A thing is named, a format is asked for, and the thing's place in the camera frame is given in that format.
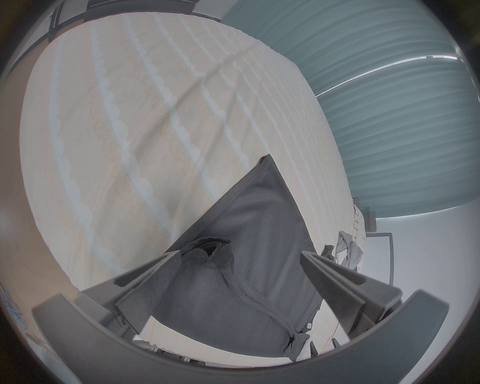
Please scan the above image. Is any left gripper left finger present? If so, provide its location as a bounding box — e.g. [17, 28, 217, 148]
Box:
[77, 250, 184, 336]

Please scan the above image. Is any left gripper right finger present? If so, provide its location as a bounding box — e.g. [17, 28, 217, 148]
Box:
[301, 251, 403, 341]

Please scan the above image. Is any black T-shirt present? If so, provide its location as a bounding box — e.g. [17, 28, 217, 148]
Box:
[114, 154, 324, 362]

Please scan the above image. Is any pile of clothes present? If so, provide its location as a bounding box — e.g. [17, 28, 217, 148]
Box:
[320, 229, 365, 271]

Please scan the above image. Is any bed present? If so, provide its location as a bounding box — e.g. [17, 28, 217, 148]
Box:
[19, 10, 394, 366]

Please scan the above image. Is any white printed pillow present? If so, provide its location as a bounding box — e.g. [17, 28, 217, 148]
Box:
[352, 204, 366, 248]

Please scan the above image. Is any grey bedside table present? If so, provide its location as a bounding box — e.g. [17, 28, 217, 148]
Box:
[352, 197, 377, 233]

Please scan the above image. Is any blue-green curtain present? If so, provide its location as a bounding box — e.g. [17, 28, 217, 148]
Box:
[221, 0, 460, 96]
[317, 56, 480, 218]

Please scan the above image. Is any black chest of drawers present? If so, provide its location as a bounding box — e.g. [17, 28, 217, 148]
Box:
[83, 0, 199, 15]

